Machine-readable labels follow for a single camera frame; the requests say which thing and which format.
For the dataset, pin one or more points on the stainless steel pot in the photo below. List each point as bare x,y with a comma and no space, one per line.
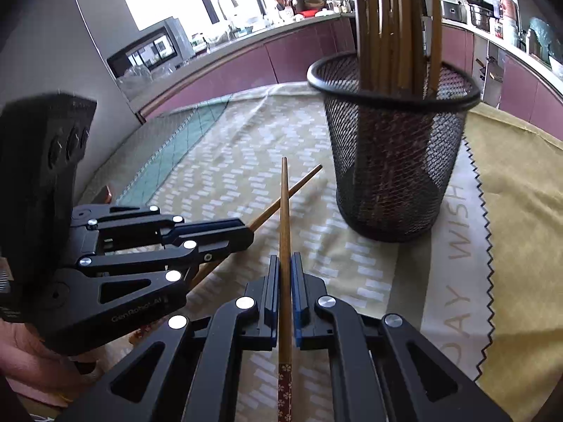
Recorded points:
480,13

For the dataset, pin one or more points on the person's left hand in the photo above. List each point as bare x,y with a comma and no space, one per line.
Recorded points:
26,360

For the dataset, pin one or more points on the beige and teal patterned tablecloth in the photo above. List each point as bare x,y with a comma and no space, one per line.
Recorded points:
228,162

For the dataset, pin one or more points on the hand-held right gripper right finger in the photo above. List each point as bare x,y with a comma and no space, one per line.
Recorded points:
297,312

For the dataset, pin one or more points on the steel microwave oven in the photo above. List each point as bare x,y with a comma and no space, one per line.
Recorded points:
149,48

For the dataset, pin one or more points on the yellow cloth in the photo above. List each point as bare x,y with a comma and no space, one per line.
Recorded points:
519,228

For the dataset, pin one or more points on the wooden chopstick red patterned end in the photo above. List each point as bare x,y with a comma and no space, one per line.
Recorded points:
304,177
284,228

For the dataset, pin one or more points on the bundle of wooden chopsticks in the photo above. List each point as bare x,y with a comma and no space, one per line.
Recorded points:
387,22

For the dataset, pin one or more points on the pink jug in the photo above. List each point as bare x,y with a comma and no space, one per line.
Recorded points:
510,6

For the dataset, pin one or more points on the black mesh cup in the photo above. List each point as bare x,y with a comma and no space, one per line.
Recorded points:
396,176

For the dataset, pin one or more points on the pink kitchen cabinet run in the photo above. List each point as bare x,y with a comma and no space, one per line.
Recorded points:
519,83
264,61

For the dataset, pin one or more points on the steel toaster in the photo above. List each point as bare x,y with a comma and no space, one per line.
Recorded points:
454,11

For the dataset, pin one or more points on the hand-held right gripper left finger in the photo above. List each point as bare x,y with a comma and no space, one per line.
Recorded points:
274,307

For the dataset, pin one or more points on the wooden chair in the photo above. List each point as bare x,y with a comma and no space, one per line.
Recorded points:
107,193

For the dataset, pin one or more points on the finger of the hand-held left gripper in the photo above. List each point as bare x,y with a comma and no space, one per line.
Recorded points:
211,225
220,246

